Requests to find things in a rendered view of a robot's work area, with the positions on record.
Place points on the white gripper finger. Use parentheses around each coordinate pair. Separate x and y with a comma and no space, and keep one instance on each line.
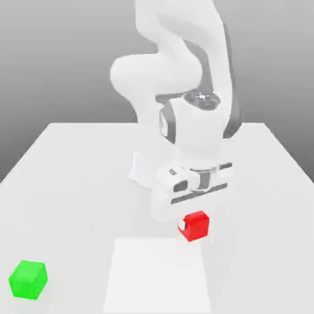
(181,223)

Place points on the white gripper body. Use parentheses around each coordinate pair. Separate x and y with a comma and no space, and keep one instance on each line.
(164,207)

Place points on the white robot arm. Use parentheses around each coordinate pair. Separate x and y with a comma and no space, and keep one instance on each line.
(157,73)

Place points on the small green cube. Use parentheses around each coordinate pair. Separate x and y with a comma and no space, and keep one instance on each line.
(27,279)

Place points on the small red cube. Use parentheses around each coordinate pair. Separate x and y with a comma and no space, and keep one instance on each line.
(196,227)

